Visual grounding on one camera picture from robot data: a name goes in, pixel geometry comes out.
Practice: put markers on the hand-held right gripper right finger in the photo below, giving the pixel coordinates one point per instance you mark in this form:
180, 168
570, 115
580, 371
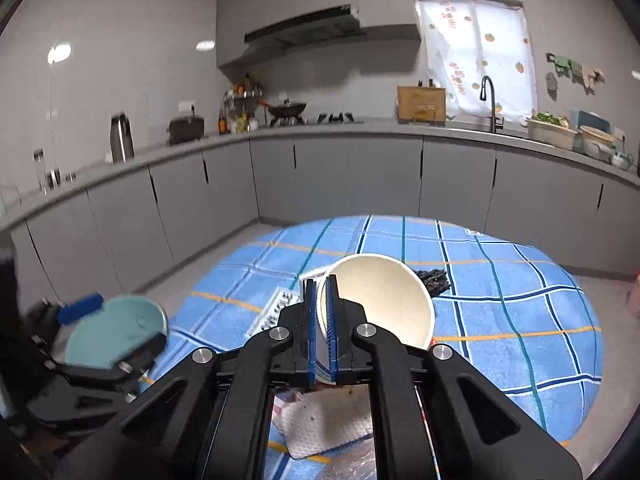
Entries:
333, 332

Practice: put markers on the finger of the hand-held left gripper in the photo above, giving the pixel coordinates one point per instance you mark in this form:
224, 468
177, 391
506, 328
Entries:
80, 308
130, 360

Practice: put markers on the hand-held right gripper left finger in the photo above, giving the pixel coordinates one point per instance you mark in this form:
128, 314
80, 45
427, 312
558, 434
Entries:
311, 332

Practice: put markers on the teal round lid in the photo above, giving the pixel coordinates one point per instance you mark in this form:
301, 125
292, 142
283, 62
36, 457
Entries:
110, 330

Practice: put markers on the white paper cup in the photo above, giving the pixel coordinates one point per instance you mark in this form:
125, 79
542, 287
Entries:
385, 290

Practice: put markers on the white foam block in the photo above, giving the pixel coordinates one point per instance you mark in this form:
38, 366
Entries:
312, 275

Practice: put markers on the black foam net sleeve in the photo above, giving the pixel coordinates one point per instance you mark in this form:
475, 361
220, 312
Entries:
435, 280

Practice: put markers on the clear plastic bag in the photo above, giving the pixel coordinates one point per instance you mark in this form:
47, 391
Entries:
350, 465

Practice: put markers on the clear glass bottle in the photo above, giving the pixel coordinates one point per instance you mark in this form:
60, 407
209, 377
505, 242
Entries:
40, 172

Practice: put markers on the grey kitchen cabinets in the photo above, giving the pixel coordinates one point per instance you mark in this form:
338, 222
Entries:
385, 175

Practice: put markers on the blue plaid tablecloth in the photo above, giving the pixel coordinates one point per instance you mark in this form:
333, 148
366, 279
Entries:
500, 310

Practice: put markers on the steel thermos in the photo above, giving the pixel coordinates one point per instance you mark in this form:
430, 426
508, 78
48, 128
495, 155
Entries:
121, 140

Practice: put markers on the dark cooker pot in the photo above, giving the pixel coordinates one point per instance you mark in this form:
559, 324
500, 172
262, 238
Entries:
187, 130

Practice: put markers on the black gas stove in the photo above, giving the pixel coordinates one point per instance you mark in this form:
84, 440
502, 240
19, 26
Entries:
335, 119

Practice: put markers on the black wok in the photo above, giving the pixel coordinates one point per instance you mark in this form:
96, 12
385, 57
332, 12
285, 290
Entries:
287, 109

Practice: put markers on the dark sauce bottle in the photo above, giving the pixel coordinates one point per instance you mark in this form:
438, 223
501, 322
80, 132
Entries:
221, 124

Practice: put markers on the wooden knife block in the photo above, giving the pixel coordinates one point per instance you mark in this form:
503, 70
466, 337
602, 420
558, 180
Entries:
420, 105

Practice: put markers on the metal spice rack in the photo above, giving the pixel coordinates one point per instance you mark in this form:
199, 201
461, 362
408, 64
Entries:
242, 92

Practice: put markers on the black kitchen faucet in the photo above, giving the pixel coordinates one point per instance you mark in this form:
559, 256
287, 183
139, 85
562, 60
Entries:
493, 112

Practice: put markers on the beige basin with greens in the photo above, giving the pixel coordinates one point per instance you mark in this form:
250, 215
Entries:
550, 135

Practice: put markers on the grey range hood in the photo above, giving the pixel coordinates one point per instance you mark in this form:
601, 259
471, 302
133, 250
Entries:
310, 25

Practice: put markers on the white fruit print curtain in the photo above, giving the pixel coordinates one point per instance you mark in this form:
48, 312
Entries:
480, 55

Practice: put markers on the beige lidded basin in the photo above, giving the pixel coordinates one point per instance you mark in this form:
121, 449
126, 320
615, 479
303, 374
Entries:
597, 142

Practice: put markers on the grey hanging scrubber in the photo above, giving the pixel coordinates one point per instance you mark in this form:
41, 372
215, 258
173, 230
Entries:
550, 82

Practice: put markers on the blue plastic container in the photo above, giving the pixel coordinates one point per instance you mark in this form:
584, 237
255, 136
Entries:
592, 119

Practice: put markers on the green hanging cloth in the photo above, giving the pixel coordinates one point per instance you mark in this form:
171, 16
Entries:
562, 63

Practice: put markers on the beige hanging cloth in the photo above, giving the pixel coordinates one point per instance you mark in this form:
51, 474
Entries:
594, 77

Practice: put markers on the white wall socket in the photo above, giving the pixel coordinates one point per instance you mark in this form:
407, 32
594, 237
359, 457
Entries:
186, 106

